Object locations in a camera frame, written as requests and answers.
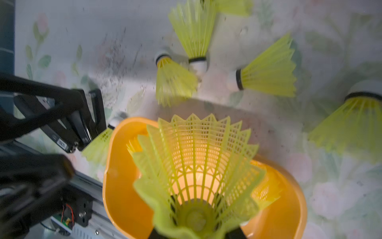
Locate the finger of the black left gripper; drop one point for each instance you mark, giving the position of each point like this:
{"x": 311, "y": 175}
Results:
{"x": 98, "y": 124}
{"x": 65, "y": 138}

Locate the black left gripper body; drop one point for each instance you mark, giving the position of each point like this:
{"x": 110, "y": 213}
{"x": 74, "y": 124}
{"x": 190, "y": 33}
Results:
{"x": 30, "y": 105}

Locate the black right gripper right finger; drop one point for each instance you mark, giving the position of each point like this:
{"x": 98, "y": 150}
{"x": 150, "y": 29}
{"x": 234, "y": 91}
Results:
{"x": 235, "y": 234}

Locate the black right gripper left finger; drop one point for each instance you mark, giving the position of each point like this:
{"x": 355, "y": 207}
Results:
{"x": 155, "y": 235}

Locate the orange plastic storage box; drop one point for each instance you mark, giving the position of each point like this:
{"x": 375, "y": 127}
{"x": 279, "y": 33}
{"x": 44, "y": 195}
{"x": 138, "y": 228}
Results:
{"x": 284, "y": 219}

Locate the yellow-green shuttlecock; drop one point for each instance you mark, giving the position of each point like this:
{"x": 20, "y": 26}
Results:
{"x": 193, "y": 23}
{"x": 355, "y": 128}
{"x": 271, "y": 72}
{"x": 134, "y": 144}
{"x": 197, "y": 176}
{"x": 241, "y": 8}
{"x": 262, "y": 188}
{"x": 174, "y": 83}
{"x": 96, "y": 151}

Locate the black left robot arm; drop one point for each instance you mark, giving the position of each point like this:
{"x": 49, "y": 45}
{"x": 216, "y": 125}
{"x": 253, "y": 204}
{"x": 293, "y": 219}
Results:
{"x": 38, "y": 181}

